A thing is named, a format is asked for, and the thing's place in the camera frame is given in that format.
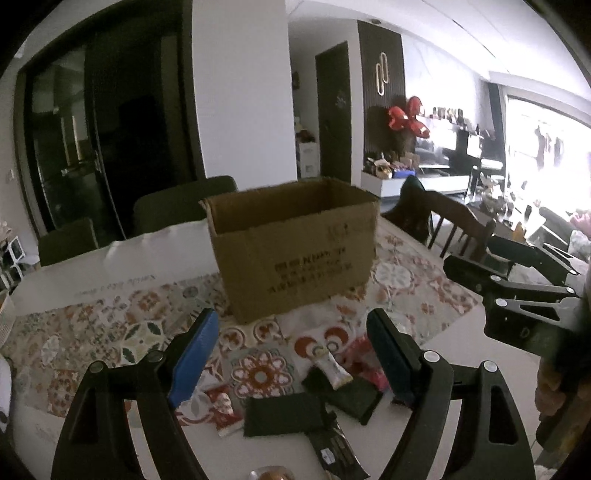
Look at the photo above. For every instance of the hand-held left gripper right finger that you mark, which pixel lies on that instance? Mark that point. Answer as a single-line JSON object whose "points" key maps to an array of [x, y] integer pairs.
{"points": [[392, 364]]}

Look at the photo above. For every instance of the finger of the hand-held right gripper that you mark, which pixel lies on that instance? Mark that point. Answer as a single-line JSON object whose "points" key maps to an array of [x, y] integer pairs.
{"points": [[466, 273], [510, 251]]}

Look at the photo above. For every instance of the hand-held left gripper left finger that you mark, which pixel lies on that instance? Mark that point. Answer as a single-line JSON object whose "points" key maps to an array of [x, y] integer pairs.
{"points": [[196, 364]]}

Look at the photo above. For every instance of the pink snack packet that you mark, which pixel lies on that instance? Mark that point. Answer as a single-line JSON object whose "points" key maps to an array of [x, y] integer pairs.
{"points": [[369, 364]]}

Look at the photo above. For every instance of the dark green snack packet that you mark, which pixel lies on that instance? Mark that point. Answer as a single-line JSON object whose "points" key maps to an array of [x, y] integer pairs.
{"points": [[281, 415], [355, 399]]}

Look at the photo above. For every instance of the red and white snack packet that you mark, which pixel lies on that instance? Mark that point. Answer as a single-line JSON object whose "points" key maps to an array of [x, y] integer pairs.
{"points": [[224, 410]]}

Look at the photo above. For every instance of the cream snack packet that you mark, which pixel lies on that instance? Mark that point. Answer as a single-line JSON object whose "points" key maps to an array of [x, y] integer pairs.
{"points": [[330, 369]]}

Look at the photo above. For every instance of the black snack packet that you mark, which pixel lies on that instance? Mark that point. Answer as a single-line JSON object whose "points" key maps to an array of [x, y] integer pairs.
{"points": [[337, 452]]}

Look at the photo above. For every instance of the round golden snack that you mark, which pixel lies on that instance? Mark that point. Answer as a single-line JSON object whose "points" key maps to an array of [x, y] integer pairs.
{"points": [[272, 473]]}

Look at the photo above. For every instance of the brown cardboard box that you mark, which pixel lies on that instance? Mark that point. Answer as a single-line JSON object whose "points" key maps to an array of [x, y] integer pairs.
{"points": [[295, 249]]}

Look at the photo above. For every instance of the person's right hand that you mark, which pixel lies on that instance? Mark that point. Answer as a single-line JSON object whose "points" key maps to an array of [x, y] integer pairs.
{"points": [[548, 390]]}

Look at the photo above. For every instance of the dark wooden slatted chair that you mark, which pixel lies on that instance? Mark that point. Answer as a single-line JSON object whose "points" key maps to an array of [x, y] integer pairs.
{"points": [[461, 226]]}

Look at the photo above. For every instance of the floral patterned tablecloth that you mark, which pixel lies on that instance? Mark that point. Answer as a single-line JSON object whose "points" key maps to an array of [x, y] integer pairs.
{"points": [[138, 323]]}

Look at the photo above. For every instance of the green backed chair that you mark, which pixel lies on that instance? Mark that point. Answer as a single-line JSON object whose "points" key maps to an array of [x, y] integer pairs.
{"points": [[413, 205]]}

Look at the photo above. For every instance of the white low cabinet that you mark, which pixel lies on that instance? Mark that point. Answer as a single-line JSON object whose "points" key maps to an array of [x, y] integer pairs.
{"points": [[392, 185]]}

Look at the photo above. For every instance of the white printed table cover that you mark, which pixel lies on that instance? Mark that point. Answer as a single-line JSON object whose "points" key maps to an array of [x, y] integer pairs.
{"points": [[115, 272]]}

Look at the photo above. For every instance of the dark green upholstered chair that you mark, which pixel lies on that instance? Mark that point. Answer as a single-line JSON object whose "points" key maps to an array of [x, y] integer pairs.
{"points": [[68, 241], [184, 203]]}

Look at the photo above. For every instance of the red flower decoration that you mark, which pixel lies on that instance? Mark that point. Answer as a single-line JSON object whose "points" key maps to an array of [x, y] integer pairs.
{"points": [[408, 117]]}

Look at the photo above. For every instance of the white storage box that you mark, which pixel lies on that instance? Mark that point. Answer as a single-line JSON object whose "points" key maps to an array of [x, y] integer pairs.
{"points": [[307, 158]]}

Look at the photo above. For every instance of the white woven basket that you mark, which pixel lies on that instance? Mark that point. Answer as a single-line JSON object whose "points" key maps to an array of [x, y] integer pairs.
{"points": [[3, 318]]}

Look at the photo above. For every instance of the dark wooden door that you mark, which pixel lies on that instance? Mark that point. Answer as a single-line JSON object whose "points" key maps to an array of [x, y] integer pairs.
{"points": [[334, 110]]}

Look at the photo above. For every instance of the dark glass sliding door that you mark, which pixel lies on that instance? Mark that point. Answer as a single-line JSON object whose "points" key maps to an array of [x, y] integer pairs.
{"points": [[101, 134]]}

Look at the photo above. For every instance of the dark slatted wall panel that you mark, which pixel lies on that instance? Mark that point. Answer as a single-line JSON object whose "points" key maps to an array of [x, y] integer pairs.
{"points": [[383, 78]]}

